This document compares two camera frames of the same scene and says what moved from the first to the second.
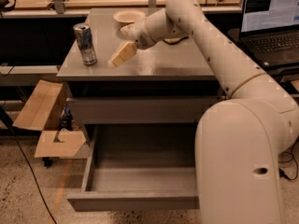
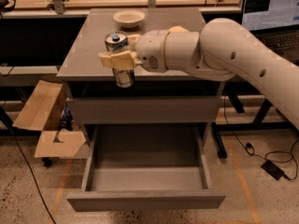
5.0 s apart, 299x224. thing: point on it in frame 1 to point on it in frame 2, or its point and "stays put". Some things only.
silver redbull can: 85,42 to 114,41
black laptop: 269,27 stays put
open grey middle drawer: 139,168 stays put
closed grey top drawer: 140,110 stays put
